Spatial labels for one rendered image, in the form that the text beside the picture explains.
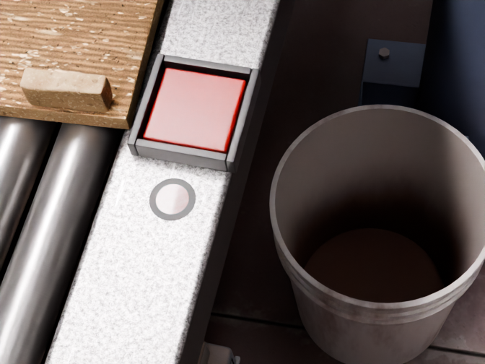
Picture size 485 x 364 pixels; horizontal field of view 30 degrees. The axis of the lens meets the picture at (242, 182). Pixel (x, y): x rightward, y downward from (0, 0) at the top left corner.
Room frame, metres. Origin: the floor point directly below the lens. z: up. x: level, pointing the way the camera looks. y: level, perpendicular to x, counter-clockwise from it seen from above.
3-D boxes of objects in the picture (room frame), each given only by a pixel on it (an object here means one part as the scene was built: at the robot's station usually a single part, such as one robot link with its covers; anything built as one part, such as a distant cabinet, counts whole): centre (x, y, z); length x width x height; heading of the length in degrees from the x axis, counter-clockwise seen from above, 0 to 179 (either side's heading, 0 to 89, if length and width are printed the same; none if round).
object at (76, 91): (0.36, 0.11, 0.95); 0.06 x 0.02 x 0.03; 71
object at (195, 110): (0.34, 0.02, 0.92); 0.06 x 0.06 x 0.01; 67
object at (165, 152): (0.34, 0.02, 0.92); 0.08 x 0.08 x 0.02; 67
